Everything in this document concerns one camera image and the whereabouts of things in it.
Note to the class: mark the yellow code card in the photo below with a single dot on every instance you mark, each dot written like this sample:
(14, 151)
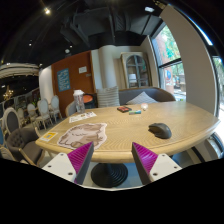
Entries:
(48, 136)

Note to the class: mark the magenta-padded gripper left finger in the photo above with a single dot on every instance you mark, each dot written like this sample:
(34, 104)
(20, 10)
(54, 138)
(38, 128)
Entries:
(63, 165)

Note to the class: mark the blue wall poster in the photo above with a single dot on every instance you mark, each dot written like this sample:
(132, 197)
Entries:
(63, 80)

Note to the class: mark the beige cat-shaped mouse pad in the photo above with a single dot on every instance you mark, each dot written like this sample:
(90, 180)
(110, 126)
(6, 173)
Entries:
(81, 134)

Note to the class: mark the orange round cushion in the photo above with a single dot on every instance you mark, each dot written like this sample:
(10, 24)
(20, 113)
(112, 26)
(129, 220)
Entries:
(88, 98)

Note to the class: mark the small white wall sign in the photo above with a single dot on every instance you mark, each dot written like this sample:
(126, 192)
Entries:
(83, 69)

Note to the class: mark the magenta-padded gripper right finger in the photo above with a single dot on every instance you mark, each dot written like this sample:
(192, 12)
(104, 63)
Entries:
(161, 165)

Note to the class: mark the arched glass-door cabinet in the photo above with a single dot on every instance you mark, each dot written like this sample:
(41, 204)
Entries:
(136, 70)

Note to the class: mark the small black and red box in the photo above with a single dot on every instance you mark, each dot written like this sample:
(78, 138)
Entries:
(124, 109)

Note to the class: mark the grey striped flat cushion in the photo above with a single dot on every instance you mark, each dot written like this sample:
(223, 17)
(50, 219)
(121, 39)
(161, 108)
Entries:
(141, 99)

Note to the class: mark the small green and blue packet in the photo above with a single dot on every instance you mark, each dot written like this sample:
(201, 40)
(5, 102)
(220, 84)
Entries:
(135, 112)

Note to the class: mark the white sticker sheet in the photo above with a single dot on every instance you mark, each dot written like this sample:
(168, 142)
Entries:
(82, 117)

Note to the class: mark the grey curved sofa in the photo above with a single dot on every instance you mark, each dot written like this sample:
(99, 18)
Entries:
(160, 94)

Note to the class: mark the black computer mouse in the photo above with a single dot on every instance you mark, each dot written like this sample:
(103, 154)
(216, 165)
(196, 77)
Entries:
(160, 130)

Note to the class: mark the large black-framed window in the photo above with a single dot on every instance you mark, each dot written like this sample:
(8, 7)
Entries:
(170, 56)

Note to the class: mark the grey tufted armchair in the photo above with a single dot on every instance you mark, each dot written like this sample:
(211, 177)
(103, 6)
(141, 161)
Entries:
(20, 141)

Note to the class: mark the large striped square cushion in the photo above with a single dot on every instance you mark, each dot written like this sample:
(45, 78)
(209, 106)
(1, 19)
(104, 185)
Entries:
(108, 97)

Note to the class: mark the group of white oval-back chairs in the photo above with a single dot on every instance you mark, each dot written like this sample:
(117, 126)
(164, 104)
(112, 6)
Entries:
(43, 111)

